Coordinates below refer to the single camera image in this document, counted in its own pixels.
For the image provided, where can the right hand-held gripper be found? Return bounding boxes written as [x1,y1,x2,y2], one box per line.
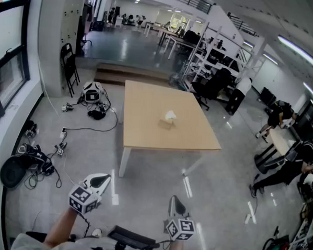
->
[163,195,197,243]

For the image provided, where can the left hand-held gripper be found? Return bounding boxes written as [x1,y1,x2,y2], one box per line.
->
[67,171,112,217]

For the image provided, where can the white paper object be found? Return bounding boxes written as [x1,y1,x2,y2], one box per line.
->
[164,110,178,122]

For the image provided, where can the person's left forearm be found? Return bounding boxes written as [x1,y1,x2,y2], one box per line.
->
[43,206,79,249]

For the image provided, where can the person's right forearm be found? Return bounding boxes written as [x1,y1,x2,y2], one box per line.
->
[166,239,185,250]

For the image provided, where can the black chest-mounted device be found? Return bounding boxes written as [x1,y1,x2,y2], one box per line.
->
[92,224,161,250]

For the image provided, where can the black pouch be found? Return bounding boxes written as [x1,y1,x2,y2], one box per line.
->
[87,110,107,121]

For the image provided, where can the person's grey shirt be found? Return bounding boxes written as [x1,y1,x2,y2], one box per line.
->
[10,231,121,250]

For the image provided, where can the round black bag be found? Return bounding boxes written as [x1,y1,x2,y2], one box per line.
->
[0,155,28,190]

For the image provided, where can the light wooden table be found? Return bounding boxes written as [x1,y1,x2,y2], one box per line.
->
[118,79,225,183]

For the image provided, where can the black vacuum cleaner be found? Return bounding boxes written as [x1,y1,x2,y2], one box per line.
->
[261,225,292,250]

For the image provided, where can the wooden steps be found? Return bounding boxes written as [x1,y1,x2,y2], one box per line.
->
[94,62,173,89]

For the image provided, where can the black folding chair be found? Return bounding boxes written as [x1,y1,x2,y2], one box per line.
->
[58,42,77,92]
[62,53,82,98]

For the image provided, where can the round white table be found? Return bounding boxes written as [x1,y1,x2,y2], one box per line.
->
[253,126,294,177]

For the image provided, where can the black office chair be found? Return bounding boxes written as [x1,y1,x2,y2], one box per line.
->
[190,66,234,112]

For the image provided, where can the clear plastic bag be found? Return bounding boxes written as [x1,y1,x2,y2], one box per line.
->
[168,73,181,88]

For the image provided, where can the cluttered white shelf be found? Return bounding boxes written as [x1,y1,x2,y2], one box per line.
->
[283,191,313,250]

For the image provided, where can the black framed window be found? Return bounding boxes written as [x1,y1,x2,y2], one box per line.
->
[0,0,35,140]

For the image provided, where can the black monitor box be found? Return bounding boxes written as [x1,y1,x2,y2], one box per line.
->
[259,87,278,105]

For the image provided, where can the white locker cabinet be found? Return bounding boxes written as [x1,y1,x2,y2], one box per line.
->
[35,0,86,99]

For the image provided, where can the white metal shelving rack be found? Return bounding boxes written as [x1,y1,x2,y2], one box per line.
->
[180,20,268,102]

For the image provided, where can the black cabinet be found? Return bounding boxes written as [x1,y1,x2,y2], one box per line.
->
[293,99,313,142]

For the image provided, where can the dark hanging clothes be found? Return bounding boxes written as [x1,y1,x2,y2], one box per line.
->
[76,2,94,44]

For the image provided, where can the white framed desk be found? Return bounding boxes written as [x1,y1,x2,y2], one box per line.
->
[143,21,205,62]

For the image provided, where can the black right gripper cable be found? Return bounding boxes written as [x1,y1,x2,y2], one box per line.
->
[139,237,172,250]

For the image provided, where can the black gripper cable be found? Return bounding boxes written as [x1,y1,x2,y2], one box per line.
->
[76,212,92,237]
[139,237,172,250]

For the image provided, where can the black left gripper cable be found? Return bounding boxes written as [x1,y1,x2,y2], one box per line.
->
[76,212,92,237]

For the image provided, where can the black floor cable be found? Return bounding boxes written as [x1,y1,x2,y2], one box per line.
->
[66,88,121,134]

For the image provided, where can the black backpack with white straps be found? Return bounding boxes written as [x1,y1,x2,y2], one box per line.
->
[14,143,57,176]

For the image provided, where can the thin white cable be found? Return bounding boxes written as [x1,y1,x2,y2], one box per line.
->
[35,60,63,118]

